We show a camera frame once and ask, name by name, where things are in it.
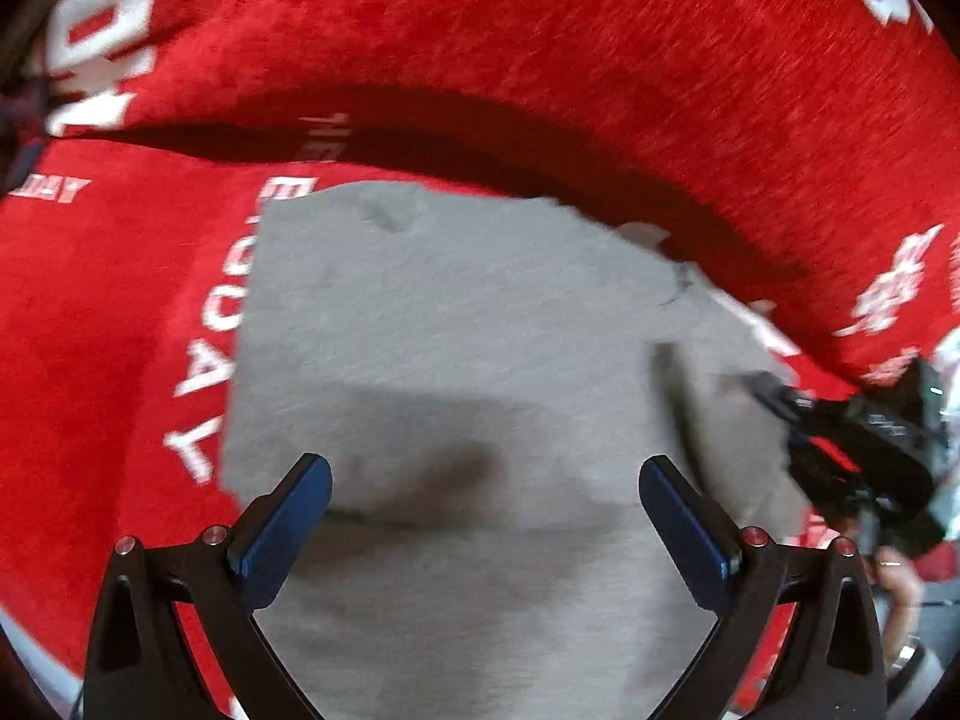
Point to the red printed blanket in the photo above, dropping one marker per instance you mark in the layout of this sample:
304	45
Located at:
525	37

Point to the person's right hand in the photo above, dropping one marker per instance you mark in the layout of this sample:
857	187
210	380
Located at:
896	589

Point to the person's pink clothing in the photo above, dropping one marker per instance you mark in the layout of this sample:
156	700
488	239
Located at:
941	564

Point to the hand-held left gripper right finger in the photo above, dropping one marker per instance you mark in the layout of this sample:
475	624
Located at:
686	521

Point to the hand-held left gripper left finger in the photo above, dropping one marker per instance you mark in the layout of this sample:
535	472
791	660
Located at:
289	517

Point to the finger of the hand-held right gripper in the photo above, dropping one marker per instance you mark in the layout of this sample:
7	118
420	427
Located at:
781	397

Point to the small grey cloth garment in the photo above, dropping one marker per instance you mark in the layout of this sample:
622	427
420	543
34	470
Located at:
465	330

